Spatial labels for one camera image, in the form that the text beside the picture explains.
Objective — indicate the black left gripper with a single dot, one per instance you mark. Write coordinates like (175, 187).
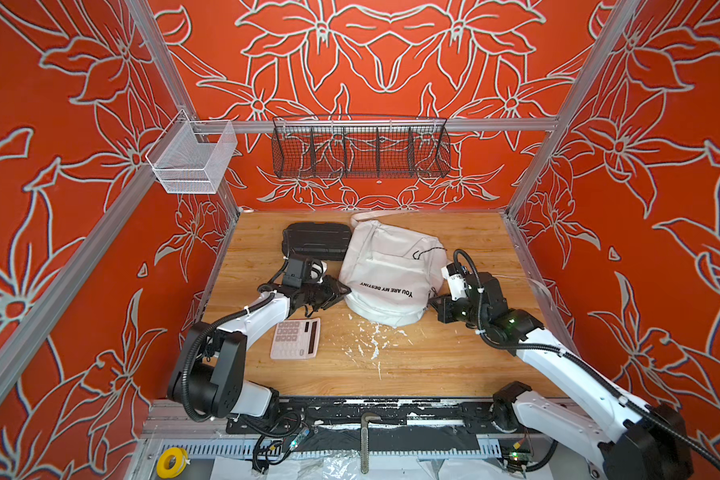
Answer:
(331, 292)

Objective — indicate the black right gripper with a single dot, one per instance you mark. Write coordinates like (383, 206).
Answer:
(444, 310)

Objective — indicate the pink calculator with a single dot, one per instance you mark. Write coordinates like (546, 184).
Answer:
(296, 339)

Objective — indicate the white student backpack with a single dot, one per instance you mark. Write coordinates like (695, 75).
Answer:
(392, 272)

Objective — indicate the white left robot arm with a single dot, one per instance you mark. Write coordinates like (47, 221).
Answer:
(208, 379)

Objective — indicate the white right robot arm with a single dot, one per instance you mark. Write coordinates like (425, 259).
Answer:
(618, 432)

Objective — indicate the black plastic tool case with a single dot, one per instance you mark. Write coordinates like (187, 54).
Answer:
(326, 241)

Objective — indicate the yellow tape roll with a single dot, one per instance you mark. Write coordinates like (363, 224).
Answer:
(172, 463)

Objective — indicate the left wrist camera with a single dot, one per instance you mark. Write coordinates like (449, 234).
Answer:
(316, 271)

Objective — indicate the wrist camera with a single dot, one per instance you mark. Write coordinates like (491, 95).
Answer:
(453, 274)
(316, 271)

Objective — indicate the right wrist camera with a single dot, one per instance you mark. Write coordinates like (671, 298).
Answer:
(453, 274)

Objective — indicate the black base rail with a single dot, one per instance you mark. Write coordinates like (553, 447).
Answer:
(471, 413)

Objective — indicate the metal clamp handle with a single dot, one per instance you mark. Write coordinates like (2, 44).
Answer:
(365, 420)

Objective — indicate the black wire wall basket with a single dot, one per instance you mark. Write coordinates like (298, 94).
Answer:
(343, 146)

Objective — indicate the white wire wall basket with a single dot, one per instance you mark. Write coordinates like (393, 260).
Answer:
(192, 156)

